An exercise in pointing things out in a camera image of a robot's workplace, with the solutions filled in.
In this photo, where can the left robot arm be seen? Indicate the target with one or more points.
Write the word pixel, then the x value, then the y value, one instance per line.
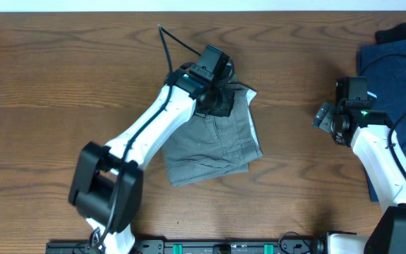
pixel 107 184

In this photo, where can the dark blue folded garment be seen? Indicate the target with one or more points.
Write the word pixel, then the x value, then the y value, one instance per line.
pixel 384 65

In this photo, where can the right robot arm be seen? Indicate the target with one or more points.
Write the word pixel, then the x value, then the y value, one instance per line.
pixel 368 133

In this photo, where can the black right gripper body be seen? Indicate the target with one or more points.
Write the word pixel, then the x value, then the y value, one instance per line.
pixel 326 114

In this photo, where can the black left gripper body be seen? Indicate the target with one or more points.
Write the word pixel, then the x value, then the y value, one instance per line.
pixel 221 104

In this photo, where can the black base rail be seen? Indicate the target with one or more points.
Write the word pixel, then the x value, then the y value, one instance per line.
pixel 291 244

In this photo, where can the black folded garment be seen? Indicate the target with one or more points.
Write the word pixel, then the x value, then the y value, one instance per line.
pixel 395 34

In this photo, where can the grey shorts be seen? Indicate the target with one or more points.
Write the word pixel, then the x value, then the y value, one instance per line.
pixel 208 147

